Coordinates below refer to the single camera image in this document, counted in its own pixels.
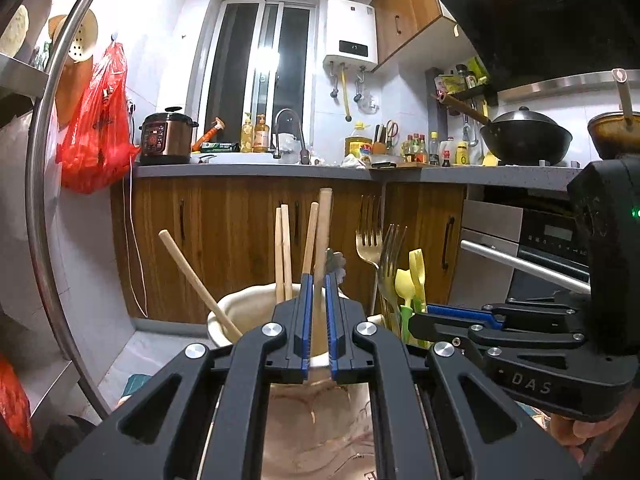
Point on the wall spice shelf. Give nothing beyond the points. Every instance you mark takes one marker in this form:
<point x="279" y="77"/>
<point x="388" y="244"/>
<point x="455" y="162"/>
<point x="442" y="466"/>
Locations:
<point x="465" y="85"/>

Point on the metal faucet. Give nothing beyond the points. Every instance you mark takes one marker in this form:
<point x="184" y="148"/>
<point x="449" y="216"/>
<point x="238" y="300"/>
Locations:
<point x="300" y="130"/>

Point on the person's right hand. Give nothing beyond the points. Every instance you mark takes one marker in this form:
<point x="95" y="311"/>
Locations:
<point x="575" y="435"/>

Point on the metal shelf rack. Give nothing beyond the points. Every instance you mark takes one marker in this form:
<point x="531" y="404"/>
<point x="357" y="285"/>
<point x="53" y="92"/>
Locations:
<point x="55" y="125"/>

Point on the white round bundle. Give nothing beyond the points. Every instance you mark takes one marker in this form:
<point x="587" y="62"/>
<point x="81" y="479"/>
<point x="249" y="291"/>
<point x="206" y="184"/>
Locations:
<point x="14" y="30"/>

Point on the gold fork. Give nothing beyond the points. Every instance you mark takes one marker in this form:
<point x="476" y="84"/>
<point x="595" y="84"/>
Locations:
<point x="369" y="240"/>
<point x="392" y="265"/>

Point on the orange detergent bottle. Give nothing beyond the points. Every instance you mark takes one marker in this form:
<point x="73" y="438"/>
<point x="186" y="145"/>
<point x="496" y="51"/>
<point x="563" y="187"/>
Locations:
<point x="261" y="137"/>

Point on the silver flower-end utensil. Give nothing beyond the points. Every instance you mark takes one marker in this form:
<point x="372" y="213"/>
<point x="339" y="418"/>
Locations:
<point x="337" y="265"/>

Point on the row of condiment bottles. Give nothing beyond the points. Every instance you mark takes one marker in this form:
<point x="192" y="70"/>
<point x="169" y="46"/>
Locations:
<point x="435" y="152"/>

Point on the red plastic bag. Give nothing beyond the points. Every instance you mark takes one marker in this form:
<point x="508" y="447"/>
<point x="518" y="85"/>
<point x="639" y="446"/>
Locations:
<point x="100" y="130"/>

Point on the orange spray bottle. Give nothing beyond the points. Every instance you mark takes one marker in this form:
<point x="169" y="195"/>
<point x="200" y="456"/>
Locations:
<point x="207" y="136"/>

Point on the wooden chopstick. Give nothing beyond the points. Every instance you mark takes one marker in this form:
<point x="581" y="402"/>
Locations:
<point x="200" y="285"/>
<point x="286" y="250"/>
<point x="321" y="240"/>
<point x="278" y="255"/>
<point x="311" y="235"/>

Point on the white water heater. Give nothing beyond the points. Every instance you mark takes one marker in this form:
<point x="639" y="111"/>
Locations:
<point x="350" y="30"/>

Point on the sliding window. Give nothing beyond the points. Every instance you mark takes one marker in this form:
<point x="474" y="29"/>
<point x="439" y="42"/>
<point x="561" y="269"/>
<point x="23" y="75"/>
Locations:
<point x="250" y="75"/>

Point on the knife block with scissors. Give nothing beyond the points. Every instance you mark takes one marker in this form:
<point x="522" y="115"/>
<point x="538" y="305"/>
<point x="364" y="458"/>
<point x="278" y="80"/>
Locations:
<point x="385" y="137"/>

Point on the electric pressure cooker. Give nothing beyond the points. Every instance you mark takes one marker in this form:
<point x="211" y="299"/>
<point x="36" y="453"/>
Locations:
<point x="165" y="137"/>

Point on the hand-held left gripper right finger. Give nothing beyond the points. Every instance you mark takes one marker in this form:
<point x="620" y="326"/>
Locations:
<point x="331" y="330"/>

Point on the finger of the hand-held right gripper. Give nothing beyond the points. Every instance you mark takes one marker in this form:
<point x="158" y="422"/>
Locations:
<point x="465" y="313"/>
<point x="440" y="327"/>

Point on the black wok with lid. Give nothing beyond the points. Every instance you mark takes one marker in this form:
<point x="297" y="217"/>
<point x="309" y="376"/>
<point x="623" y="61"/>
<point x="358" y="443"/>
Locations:
<point x="525" y="137"/>

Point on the red mesh bag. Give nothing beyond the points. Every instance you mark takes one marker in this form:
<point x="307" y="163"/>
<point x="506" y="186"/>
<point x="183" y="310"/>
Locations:
<point x="15" y="400"/>

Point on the cream ceramic utensil holder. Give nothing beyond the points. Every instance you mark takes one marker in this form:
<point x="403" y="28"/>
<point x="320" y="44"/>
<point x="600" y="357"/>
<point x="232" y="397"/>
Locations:
<point x="300" y="425"/>
<point x="377" y="321"/>

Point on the black range hood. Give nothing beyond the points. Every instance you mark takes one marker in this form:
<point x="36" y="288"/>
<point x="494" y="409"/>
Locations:
<point x="550" y="20"/>

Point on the green sponge pack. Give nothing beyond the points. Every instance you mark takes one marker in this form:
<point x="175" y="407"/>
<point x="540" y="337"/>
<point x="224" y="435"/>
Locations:
<point x="220" y="147"/>

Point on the built-in oven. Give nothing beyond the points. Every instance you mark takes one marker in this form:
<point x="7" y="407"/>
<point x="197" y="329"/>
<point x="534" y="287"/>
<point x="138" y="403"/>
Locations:
<point x="540" y="240"/>

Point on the beige colander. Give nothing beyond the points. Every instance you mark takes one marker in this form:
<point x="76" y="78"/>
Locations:
<point x="77" y="35"/>

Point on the yellow detergent bottle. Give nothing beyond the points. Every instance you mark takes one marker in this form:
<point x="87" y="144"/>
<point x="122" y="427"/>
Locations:
<point x="246" y="137"/>

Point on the brown pot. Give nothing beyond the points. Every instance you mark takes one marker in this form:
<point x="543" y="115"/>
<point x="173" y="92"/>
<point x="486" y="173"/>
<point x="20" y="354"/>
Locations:
<point x="615" y="137"/>

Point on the wooden upper cabinet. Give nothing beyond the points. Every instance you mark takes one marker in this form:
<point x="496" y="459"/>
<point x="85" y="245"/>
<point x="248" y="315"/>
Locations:
<point x="410" y="15"/>

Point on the cooking oil bottle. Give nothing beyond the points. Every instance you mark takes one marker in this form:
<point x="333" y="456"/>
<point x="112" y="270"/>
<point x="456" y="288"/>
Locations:
<point x="357" y="142"/>

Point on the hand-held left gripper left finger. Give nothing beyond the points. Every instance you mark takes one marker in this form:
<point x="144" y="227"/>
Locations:
<point x="306" y="330"/>

